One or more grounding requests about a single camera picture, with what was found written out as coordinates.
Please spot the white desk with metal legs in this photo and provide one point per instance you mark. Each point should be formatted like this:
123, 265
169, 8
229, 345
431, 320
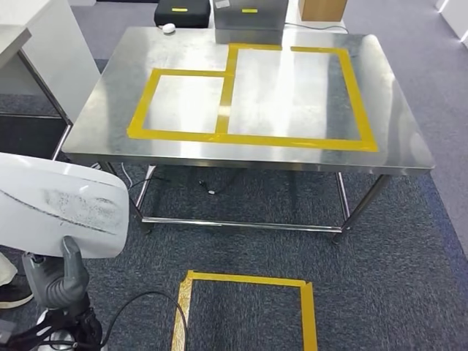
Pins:
54, 63

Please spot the black zip case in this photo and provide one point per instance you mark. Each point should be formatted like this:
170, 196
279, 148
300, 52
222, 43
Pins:
183, 17

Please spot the stainless steel workbench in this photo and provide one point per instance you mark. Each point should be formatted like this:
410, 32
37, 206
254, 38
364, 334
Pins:
395, 126

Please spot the white display plinth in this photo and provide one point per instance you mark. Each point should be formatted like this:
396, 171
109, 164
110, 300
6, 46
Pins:
455, 19

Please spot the white plastic mirror cover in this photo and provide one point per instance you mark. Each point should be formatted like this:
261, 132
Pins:
54, 208

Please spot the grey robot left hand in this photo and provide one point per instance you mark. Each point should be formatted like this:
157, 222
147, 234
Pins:
58, 286

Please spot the grey metal case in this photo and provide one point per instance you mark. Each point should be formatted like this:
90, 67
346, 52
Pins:
250, 26

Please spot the white computer mouse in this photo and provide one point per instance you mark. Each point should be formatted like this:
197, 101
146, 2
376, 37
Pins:
168, 28

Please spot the brown cardboard box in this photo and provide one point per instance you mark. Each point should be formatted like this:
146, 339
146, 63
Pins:
321, 9

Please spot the person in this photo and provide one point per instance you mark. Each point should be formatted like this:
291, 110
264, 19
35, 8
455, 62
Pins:
14, 293

